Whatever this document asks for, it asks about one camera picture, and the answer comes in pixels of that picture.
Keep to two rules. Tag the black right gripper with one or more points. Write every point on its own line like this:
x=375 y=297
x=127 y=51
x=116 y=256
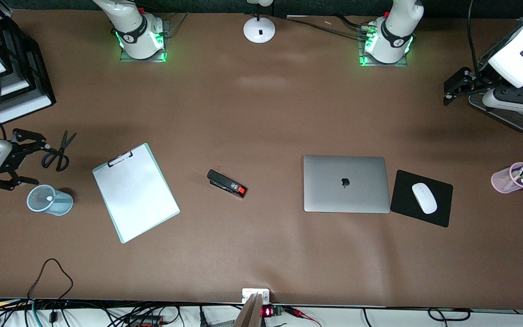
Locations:
x=8 y=160

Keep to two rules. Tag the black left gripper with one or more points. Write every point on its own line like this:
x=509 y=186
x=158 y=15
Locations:
x=469 y=80

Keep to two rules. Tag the silver laptop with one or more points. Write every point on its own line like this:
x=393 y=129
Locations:
x=345 y=184

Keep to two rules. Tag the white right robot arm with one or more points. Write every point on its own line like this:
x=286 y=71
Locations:
x=134 y=27

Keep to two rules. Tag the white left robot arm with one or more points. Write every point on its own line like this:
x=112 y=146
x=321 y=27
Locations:
x=395 y=32

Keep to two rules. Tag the black scissors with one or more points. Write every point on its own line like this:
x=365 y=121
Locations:
x=61 y=152

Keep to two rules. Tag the light blue mesh pen cup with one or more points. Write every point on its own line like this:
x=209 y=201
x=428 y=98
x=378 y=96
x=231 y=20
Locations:
x=59 y=204

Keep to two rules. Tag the grey mesh letter tray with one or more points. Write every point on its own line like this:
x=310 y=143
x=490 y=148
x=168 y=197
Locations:
x=511 y=119

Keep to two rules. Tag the black stacked letter tray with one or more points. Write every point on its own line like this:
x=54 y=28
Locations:
x=34 y=68

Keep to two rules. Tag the pink mesh pen cup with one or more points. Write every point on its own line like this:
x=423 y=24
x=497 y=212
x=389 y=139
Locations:
x=502 y=180

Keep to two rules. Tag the white computer mouse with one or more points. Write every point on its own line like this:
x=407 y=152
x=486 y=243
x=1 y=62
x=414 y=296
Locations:
x=424 y=198

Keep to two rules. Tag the teal clipboard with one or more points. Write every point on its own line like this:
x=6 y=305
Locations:
x=118 y=231

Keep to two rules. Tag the white paper sheet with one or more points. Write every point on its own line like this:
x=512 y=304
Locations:
x=139 y=195

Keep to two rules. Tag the black mouse pad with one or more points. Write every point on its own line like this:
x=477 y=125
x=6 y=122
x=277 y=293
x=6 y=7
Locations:
x=402 y=204

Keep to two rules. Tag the black stapler with red tip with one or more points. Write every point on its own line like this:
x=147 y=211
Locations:
x=225 y=182

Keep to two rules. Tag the white round-base stand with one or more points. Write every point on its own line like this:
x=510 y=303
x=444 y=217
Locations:
x=259 y=31

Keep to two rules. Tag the grey aluminium profile bar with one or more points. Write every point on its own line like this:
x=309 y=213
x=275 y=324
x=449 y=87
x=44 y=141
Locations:
x=249 y=313

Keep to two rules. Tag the circuit board with red display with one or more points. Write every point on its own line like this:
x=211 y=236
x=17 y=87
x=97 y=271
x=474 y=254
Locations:
x=273 y=311

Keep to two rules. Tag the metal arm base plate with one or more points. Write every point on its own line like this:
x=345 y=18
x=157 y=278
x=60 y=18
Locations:
x=167 y=32
x=382 y=64

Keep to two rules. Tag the white camera bracket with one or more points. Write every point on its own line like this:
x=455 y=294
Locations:
x=249 y=293

